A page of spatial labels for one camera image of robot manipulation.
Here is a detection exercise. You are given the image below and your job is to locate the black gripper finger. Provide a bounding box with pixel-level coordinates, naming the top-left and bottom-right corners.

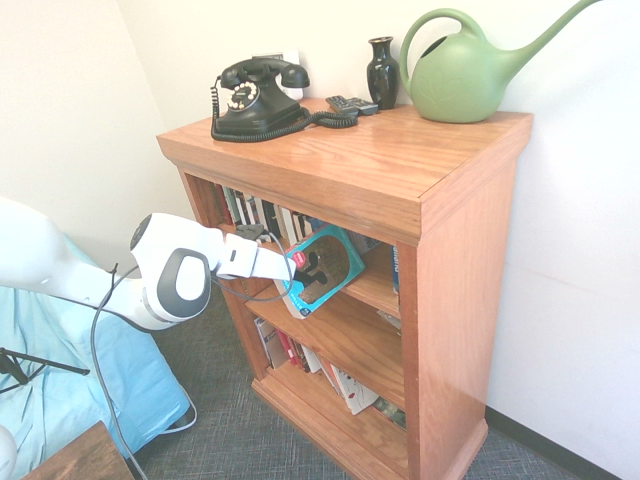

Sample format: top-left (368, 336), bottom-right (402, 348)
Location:
top-left (293, 268), bottom-right (329, 287)

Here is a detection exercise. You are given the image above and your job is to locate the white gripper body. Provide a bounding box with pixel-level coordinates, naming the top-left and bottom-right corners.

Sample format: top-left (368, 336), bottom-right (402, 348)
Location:
top-left (217, 237), bottom-right (298, 282)

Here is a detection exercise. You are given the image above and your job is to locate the teal paperback book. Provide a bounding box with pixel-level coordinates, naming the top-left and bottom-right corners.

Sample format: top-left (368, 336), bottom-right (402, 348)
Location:
top-left (273, 223), bottom-right (368, 322)

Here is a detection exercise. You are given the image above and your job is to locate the thin dark book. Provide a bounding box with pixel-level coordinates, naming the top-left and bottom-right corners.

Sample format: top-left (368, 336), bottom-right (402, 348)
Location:
top-left (262, 199), bottom-right (284, 244)

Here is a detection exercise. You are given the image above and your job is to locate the white spine paperback book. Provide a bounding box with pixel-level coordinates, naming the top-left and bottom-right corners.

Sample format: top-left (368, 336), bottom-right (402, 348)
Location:
top-left (277, 205), bottom-right (302, 247)

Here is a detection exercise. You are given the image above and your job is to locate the blue spine book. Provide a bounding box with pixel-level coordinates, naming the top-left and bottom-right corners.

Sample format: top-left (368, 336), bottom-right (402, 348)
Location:
top-left (251, 196), bottom-right (271, 232)

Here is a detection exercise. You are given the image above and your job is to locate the white and black book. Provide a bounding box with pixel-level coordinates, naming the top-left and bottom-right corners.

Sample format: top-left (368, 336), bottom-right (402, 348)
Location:
top-left (291, 210), bottom-right (321, 244)

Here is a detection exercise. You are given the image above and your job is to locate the dark green spine book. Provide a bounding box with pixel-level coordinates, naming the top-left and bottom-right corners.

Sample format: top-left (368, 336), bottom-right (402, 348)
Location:
top-left (228, 188), bottom-right (247, 227)

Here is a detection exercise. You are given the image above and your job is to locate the red paperback book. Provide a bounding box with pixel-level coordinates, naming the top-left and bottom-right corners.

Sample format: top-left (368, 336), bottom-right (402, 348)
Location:
top-left (274, 329), bottom-right (301, 369)

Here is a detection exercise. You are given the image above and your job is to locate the blue Thailand guidebook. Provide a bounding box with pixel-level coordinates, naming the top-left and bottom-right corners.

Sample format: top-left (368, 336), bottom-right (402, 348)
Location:
top-left (389, 243), bottom-right (402, 296)

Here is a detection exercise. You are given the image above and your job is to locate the orange white paperback book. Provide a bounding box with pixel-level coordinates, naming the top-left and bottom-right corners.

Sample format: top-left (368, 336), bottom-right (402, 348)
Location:
top-left (317, 357), bottom-right (344, 397)

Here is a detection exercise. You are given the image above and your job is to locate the white cover paperback book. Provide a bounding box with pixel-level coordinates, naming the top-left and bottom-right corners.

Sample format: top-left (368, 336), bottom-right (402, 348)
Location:
top-left (329, 363), bottom-right (381, 417)

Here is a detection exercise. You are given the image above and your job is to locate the wooden bookshelf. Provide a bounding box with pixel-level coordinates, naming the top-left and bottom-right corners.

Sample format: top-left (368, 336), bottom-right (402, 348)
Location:
top-left (156, 97), bottom-right (535, 480)

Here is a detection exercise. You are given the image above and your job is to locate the camouflage cover book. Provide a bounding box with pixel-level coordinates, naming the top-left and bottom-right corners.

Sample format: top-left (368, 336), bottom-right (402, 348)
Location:
top-left (370, 396), bottom-right (408, 432)

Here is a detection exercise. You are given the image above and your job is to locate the black rotary telephone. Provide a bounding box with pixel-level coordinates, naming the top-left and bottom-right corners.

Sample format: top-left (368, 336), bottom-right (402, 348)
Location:
top-left (209, 57), bottom-right (361, 145)

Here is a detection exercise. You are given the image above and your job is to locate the black remote control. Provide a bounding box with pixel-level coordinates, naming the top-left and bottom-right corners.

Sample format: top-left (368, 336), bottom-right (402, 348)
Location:
top-left (349, 97), bottom-right (380, 118)
top-left (325, 94), bottom-right (359, 114)

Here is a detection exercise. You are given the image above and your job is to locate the white square alarm clock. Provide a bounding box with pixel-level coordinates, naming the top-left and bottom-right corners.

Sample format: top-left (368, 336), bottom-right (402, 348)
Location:
top-left (252, 48), bottom-right (305, 101)

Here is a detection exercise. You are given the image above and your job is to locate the black vase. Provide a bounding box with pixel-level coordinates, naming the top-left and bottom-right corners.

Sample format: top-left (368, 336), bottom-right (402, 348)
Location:
top-left (367, 36), bottom-right (402, 111)

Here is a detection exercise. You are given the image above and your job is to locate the light blue cloth cover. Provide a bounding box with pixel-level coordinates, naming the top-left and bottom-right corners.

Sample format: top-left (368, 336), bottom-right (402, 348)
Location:
top-left (0, 234), bottom-right (192, 461)

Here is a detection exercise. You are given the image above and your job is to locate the green watering can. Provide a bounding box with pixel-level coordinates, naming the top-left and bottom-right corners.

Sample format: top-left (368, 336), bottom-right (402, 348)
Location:
top-left (398, 0), bottom-right (606, 124)

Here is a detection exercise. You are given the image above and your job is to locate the dark wooden table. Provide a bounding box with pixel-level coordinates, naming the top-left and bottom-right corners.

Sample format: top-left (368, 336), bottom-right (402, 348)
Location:
top-left (19, 419), bottom-right (137, 480)

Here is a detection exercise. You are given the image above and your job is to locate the white floor cord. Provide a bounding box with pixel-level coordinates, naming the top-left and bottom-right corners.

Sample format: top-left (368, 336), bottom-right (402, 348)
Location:
top-left (160, 397), bottom-right (199, 436)

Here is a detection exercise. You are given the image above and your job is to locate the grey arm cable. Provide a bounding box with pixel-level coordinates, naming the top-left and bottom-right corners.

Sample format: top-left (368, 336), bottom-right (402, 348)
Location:
top-left (91, 229), bottom-right (300, 480)

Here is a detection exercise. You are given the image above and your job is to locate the black camera tripod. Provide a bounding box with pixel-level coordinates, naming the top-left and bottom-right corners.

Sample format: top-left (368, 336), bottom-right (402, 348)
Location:
top-left (0, 347), bottom-right (92, 394)

